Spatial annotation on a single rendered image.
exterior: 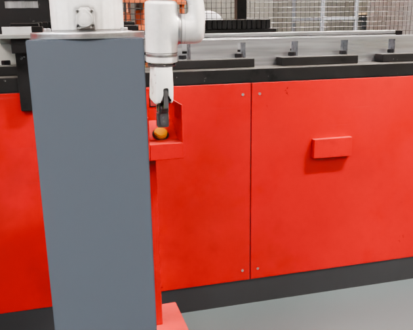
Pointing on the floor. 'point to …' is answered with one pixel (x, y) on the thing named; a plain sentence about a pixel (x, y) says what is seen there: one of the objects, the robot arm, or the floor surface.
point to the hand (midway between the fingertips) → (162, 119)
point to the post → (240, 9)
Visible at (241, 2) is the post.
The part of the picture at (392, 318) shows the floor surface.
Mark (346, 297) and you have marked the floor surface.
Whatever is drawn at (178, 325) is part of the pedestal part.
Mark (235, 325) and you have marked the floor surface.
